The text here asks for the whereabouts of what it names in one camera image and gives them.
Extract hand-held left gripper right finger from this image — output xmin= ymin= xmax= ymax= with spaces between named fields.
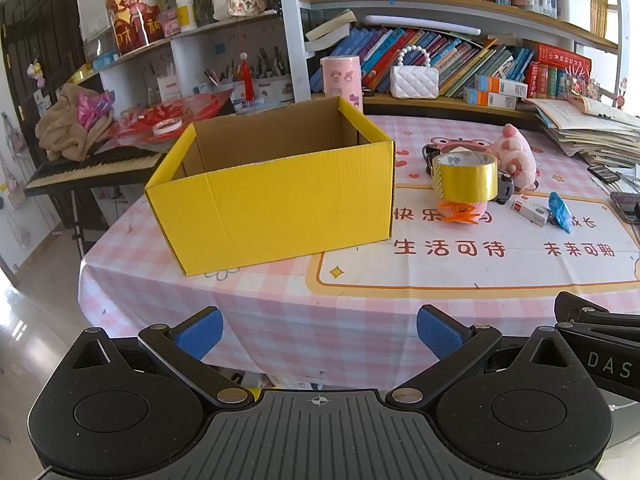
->
xmin=386 ymin=304 xmax=571 ymax=408

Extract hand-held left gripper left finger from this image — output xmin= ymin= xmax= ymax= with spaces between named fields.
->
xmin=71 ymin=306 xmax=254 ymax=408

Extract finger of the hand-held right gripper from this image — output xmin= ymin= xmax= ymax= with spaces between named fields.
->
xmin=554 ymin=290 xmax=640 ymax=337

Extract yellow cardboard box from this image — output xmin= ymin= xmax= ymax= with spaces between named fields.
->
xmin=144 ymin=96 xmax=397 ymax=277

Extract pink pig plush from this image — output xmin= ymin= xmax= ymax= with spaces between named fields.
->
xmin=492 ymin=123 xmax=542 ymax=192

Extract pink checked tablecloth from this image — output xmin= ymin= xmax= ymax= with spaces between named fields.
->
xmin=77 ymin=110 xmax=640 ymax=391

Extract blue plastic wrapper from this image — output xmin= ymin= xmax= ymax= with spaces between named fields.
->
xmin=547 ymin=191 xmax=575 ymax=235

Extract small white red box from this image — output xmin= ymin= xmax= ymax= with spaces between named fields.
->
xmin=511 ymin=197 xmax=550 ymax=227

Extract small pink toy orange feet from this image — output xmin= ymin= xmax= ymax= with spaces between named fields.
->
xmin=437 ymin=200 xmax=488 ymax=226

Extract gold tape roll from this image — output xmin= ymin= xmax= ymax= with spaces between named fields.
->
xmin=431 ymin=152 xmax=499 ymax=204

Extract small grey toy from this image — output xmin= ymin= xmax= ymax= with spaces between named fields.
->
xmin=495 ymin=172 xmax=516 ymax=206

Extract black keyboard stand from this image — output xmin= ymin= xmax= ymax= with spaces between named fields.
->
xmin=65 ymin=190 xmax=108 ymax=261

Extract stack of papers and workbooks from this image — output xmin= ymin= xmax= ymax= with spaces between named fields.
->
xmin=522 ymin=95 xmax=640 ymax=168

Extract black electric keyboard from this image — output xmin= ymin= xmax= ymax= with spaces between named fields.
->
xmin=25 ymin=152 xmax=166 ymax=197

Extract orange white carton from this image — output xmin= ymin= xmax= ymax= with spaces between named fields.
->
xmin=462 ymin=87 xmax=518 ymax=109
xmin=474 ymin=75 xmax=528 ymax=98

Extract white box red label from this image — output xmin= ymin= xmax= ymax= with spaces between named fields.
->
xmin=157 ymin=76 xmax=181 ymax=103

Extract pink foil wrapper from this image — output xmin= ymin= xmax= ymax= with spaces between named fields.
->
xmin=77 ymin=91 xmax=116 ymax=131

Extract beige cloth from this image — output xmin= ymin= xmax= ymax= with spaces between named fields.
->
xmin=35 ymin=82 xmax=113 ymax=161

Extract white quilted purse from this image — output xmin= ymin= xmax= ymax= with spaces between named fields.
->
xmin=390 ymin=45 xmax=440 ymax=99

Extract white desk organizer with pens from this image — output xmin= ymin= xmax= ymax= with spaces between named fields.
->
xmin=202 ymin=47 xmax=293 ymax=106

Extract red book box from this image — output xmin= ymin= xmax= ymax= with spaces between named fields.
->
xmin=537 ymin=42 xmax=592 ymax=73

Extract red tassel doll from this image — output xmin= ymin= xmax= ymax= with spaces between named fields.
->
xmin=239 ymin=51 xmax=255 ymax=101

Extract pink cylinder container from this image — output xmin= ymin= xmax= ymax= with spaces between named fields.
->
xmin=320 ymin=55 xmax=364 ymax=111

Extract row of blue books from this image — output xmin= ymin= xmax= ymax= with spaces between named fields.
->
xmin=309 ymin=25 xmax=536 ymax=98

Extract white wooden bookshelf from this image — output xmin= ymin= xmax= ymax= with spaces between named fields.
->
xmin=80 ymin=0 xmax=631 ymax=121

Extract white yellow cup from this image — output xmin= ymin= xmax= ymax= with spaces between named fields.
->
xmin=175 ymin=0 xmax=198 ymax=32

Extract dark wooden door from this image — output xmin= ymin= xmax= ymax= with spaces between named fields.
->
xmin=0 ymin=0 xmax=86 ymax=161

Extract beige paperback books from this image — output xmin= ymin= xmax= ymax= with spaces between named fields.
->
xmin=305 ymin=9 xmax=357 ymax=52

